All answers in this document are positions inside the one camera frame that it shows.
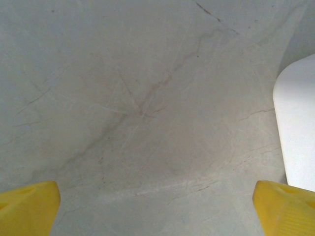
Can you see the clear white plastic tool box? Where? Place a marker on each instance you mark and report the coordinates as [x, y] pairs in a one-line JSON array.
[[297, 123]]

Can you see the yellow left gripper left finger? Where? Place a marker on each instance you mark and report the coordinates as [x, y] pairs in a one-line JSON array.
[[27, 209]]

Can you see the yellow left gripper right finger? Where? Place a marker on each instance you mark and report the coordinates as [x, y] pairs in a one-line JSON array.
[[288, 211]]

